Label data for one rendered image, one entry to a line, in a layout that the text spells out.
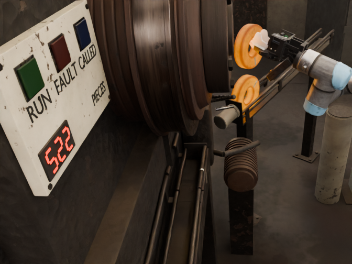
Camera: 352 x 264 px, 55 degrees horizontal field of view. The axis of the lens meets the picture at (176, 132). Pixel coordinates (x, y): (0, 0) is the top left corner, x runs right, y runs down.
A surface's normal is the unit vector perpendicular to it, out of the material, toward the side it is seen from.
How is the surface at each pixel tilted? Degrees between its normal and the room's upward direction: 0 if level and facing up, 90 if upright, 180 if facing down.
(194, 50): 86
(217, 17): 66
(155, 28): 71
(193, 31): 76
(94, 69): 90
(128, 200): 0
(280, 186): 0
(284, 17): 90
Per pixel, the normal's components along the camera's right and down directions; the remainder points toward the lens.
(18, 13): 0.98, -0.01
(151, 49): -0.17, 0.40
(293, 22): -0.38, 0.54
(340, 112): -0.11, -0.83
